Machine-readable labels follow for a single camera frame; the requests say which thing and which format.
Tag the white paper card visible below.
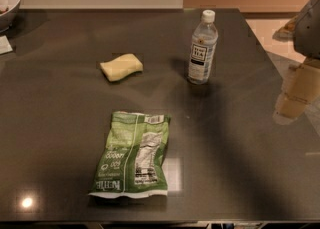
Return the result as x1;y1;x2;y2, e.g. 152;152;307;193
0;36;13;54

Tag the silver metal bowl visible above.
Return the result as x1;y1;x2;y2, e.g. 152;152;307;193
0;0;21;32

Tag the green chip bag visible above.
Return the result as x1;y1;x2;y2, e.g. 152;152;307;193
90;111;170;199

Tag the yellow sponge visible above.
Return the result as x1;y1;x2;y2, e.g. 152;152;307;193
100;54;143;82

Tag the clear blue plastic water bottle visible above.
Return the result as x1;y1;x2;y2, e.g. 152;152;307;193
188;10;218;85

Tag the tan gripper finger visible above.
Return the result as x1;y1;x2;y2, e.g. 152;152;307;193
273;57;320;125

